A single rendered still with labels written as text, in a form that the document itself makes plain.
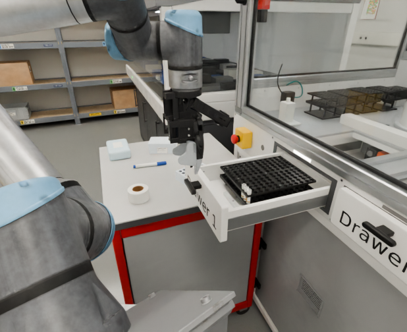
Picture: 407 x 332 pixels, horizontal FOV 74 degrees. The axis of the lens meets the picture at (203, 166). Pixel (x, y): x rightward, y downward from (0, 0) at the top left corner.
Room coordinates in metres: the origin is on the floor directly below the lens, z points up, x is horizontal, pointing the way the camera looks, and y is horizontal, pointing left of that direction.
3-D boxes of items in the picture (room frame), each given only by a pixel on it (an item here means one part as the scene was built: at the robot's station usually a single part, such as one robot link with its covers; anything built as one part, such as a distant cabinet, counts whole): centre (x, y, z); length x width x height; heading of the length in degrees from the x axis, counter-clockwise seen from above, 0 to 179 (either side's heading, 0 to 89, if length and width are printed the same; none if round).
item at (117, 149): (1.14, 0.39, 0.78); 0.15 x 0.10 x 0.04; 21
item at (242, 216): (0.71, -0.20, 0.86); 0.40 x 0.26 x 0.06; 110
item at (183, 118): (0.62, 0.05, 1.10); 0.09 x 0.08 x 0.12; 109
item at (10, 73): (3.71, 2.50, 0.72); 0.41 x 0.32 x 0.28; 114
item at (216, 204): (0.64, 0.00, 0.87); 0.29 x 0.02 x 0.11; 20
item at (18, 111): (3.64, 2.63, 0.22); 0.40 x 0.30 x 0.17; 114
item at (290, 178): (0.70, -0.19, 0.87); 0.22 x 0.18 x 0.06; 110
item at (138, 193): (0.78, 0.22, 0.78); 0.07 x 0.07 x 0.04
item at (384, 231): (0.44, -0.38, 0.91); 0.07 x 0.04 x 0.01; 20
